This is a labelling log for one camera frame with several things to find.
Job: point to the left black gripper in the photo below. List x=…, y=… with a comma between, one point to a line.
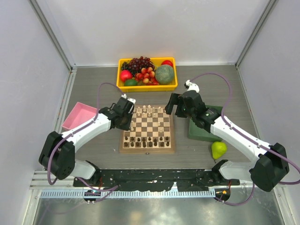
x=126, y=126

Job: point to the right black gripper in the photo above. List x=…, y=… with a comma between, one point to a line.
x=176, y=99

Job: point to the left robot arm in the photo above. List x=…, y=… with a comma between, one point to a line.
x=58, y=153

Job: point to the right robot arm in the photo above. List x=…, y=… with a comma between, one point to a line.
x=266, y=166

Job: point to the wooden chess board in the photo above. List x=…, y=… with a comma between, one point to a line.
x=151, y=131

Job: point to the green melon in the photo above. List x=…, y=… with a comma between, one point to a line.
x=164, y=74

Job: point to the green lime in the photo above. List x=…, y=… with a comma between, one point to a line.
x=131, y=82

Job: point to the red cherry cluster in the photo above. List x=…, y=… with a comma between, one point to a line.
x=146, y=77

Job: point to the green tray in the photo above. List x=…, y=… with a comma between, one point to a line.
x=199, y=133

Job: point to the red apple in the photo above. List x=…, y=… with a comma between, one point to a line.
x=125, y=75

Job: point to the red tomato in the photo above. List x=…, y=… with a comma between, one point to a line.
x=167, y=62

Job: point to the pink plastic box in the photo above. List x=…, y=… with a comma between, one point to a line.
x=80, y=114

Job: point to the yellow plastic fruit bin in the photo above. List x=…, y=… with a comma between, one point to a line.
x=139, y=88

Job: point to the dark grape bunch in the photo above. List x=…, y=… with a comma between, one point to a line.
x=135, y=65

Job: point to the green pear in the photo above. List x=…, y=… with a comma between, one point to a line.
x=218, y=149

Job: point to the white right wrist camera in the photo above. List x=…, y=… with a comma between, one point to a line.
x=191, y=86

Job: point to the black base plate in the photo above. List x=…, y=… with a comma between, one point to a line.
x=158, y=180

